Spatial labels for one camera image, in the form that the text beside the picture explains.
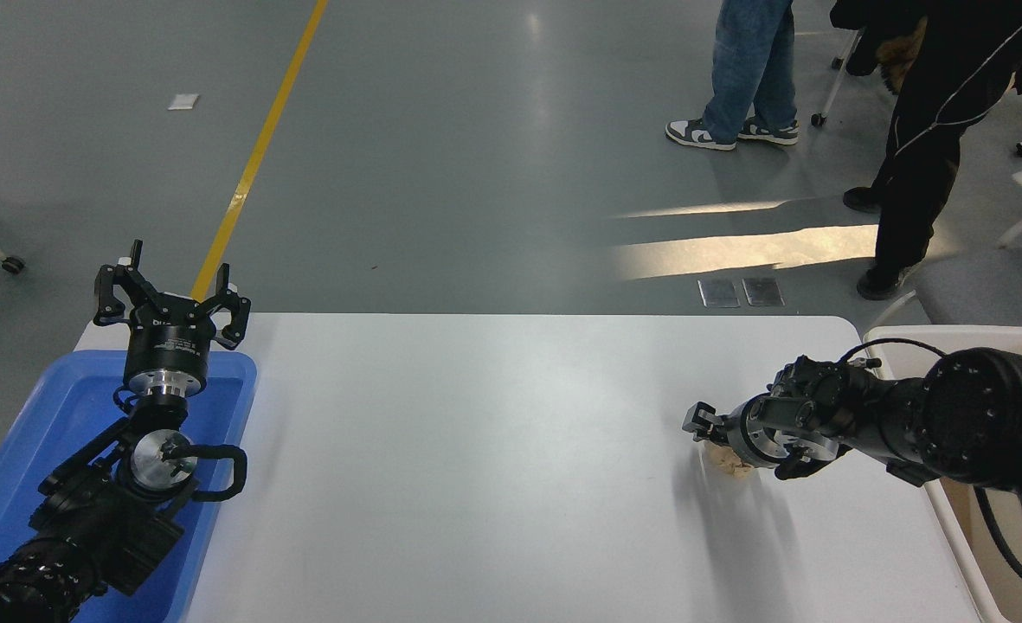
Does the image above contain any metal floor plate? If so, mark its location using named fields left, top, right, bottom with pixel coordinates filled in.
left=742, top=277, right=786, bottom=308
left=697, top=279, right=742, bottom=309

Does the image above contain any blue plastic tray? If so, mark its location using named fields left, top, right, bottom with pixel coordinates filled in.
left=0, top=350, right=258, bottom=623

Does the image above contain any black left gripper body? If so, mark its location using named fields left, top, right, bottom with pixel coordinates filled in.
left=125, top=294, right=217, bottom=376

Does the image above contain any yellow floor tape line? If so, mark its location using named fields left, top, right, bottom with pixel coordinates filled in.
left=192, top=0, right=330, bottom=302

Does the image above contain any tan paper ball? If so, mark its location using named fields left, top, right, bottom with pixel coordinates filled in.
left=705, top=441, right=755, bottom=479

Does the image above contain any white chair leg with caster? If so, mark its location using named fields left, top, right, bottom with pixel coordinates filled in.
left=811, top=30, right=862, bottom=128

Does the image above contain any grey chair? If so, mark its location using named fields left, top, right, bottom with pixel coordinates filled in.
left=865, top=195, right=1022, bottom=334

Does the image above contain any large pale bin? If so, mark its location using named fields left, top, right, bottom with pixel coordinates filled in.
left=863, top=325, right=1022, bottom=623

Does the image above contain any person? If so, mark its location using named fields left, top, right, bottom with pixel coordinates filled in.
left=829, top=0, right=1022, bottom=301
left=665, top=0, right=801, bottom=152

